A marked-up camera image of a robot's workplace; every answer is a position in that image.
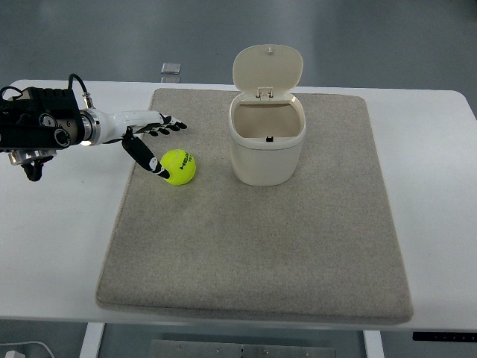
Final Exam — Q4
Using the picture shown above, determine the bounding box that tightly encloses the white table leg left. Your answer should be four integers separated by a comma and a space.
79, 323, 105, 358

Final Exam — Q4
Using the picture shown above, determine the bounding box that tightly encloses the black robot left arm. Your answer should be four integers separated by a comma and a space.
1, 73, 99, 182

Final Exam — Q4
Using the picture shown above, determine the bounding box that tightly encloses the grey felt mat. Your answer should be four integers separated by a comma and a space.
96, 89, 413, 324

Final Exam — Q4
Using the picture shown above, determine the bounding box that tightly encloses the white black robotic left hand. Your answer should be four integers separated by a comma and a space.
90, 110, 187, 179

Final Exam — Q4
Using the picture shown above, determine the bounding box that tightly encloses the white device on floor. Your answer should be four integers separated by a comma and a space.
1, 341, 56, 358

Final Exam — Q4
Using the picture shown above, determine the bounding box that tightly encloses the white table leg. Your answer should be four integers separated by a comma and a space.
79, 323, 105, 358
363, 330, 385, 358

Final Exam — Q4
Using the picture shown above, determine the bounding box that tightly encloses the yellow tennis ball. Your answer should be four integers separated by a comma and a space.
160, 149, 196, 186

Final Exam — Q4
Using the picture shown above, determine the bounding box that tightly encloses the black table control panel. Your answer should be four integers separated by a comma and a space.
412, 331, 477, 343

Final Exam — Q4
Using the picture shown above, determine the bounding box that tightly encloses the white table leg right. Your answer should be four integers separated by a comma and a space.
363, 330, 385, 358

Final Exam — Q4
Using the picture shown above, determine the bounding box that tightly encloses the small clear plastic square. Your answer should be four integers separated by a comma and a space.
161, 62, 181, 75

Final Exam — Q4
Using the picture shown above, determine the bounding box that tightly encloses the beige lidded bin box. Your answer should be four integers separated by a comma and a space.
228, 44, 306, 186

